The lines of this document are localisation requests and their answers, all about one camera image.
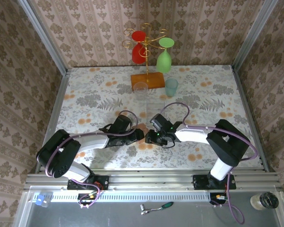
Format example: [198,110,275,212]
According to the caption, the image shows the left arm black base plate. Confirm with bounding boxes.
[67,175,109,191]

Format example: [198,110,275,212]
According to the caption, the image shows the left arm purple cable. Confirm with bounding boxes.
[44,110,139,209]

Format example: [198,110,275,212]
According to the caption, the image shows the grey metal shelf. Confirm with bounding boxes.
[13,185,284,227]

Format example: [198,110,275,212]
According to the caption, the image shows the aluminium frame side rail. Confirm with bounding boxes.
[231,65,270,172]
[35,68,71,173]

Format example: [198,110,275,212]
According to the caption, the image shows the green handled ratchet wrench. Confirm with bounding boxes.
[140,201,174,215]

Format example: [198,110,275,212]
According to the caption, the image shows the aluminium frame post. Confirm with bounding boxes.
[231,0,279,71]
[18,0,69,74]

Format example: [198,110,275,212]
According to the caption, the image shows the clear acrylic card stand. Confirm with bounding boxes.
[145,99,168,118]

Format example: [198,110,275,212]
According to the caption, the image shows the red wine glass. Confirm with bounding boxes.
[131,30,147,64]

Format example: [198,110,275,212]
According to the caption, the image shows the aluminium frame cross rail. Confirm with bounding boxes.
[23,169,282,191]

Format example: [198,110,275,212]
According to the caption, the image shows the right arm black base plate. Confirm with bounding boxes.
[193,174,237,191]

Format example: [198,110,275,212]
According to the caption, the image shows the clear plastic cup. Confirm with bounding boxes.
[133,81,149,101]

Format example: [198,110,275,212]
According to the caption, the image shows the blue plastic connector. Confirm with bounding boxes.
[34,192,53,208]

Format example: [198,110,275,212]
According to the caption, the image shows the gold wire rack wooden base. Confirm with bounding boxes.
[122,23,168,90]

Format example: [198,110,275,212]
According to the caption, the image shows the teal plastic cup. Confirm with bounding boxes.
[165,78,179,97]

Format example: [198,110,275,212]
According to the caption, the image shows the green wine glass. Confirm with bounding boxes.
[156,37,175,73]

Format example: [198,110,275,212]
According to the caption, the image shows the white slotted cable duct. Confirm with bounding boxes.
[33,192,211,202]

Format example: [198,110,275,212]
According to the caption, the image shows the black power connector block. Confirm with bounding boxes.
[77,192,99,206]
[209,192,228,206]

